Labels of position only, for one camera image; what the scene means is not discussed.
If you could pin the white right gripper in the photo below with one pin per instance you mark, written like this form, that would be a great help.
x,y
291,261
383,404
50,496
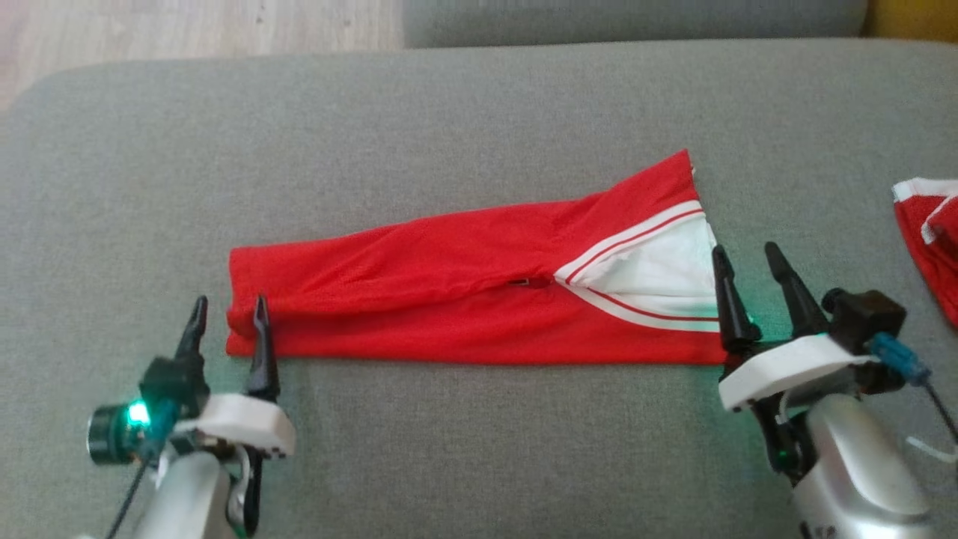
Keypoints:
x,y
786,367

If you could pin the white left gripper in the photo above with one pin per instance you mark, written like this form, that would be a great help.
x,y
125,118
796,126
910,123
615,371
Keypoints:
x,y
239,423

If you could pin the red mesh shorts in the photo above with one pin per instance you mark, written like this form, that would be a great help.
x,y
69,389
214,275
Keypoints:
x,y
935,254

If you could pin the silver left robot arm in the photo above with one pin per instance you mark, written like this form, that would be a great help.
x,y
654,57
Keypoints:
x,y
187,501

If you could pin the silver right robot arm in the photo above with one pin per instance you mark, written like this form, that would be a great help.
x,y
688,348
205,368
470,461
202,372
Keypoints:
x,y
853,471

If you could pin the grey sofa seat cushion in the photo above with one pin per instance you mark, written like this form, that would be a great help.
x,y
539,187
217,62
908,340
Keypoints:
x,y
636,19

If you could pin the large grey sofa chaise cushion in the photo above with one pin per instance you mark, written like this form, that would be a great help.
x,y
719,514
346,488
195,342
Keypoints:
x,y
479,135

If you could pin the large yellow sofa back cushion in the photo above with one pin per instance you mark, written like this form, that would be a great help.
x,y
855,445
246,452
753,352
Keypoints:
x,y
913,16

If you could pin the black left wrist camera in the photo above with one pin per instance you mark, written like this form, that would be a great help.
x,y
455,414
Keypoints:
x,y
172,385

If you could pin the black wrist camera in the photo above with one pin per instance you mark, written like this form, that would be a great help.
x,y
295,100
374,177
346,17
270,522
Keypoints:
x,y
172,385
868,318

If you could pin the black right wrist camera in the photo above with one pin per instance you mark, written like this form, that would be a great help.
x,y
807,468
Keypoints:
x,y
868,318

